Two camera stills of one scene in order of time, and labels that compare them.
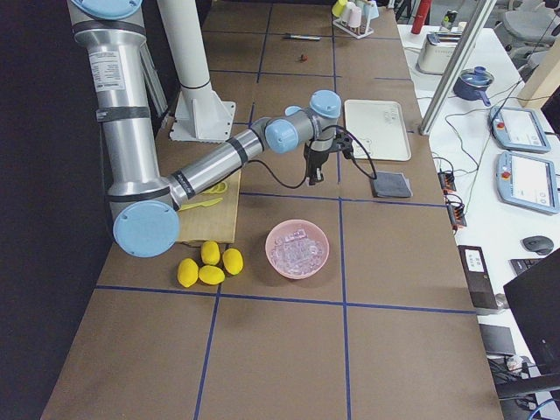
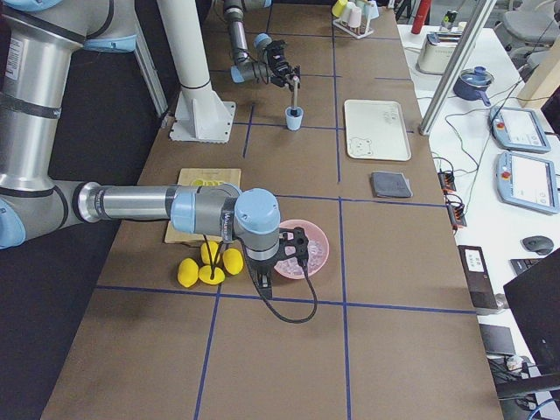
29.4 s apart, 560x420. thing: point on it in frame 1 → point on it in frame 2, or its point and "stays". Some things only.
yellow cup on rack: [338, 7] stays
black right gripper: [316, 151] → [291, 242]
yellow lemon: [233, 261] stays
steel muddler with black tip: [304, 38] → [295, 112]
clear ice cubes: [296, 254] stays
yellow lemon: [210, 253] stays
